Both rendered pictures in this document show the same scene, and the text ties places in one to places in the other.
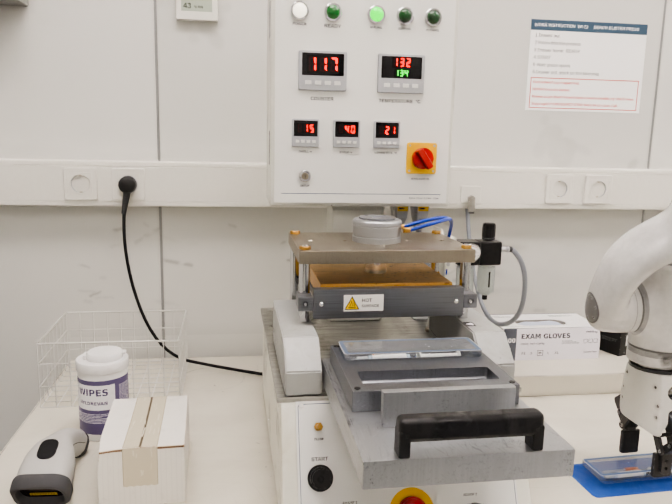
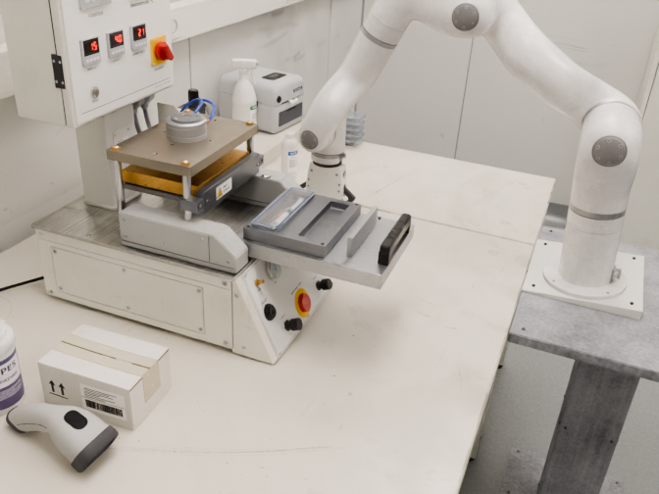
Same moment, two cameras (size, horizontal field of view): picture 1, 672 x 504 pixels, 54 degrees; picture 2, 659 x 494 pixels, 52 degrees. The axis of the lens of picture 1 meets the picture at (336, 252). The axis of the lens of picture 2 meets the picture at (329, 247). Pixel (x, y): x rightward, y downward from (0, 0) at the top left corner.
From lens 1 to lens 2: 97 cm
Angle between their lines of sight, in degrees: 60
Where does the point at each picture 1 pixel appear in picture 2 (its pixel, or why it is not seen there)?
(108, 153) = not seen: outside the picture
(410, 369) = (311, 221)
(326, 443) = (262, 290)
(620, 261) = (331, 109)
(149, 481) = (156, 388)
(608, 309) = (325, 139)
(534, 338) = not seen: hidden behind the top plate
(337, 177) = (114, 85)
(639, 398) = (325, 183)
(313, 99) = (90, 17)
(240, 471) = not seen: hidden behind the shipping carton
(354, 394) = (325, 247)
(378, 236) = (202, 133)
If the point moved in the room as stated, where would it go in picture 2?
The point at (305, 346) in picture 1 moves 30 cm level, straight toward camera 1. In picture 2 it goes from (228, 235) to (377, 283)
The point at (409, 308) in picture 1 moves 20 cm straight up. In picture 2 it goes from (240, 180) to (239, 82)
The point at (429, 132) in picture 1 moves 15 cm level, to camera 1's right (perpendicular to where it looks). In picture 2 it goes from (160, 26) to (207, 17)
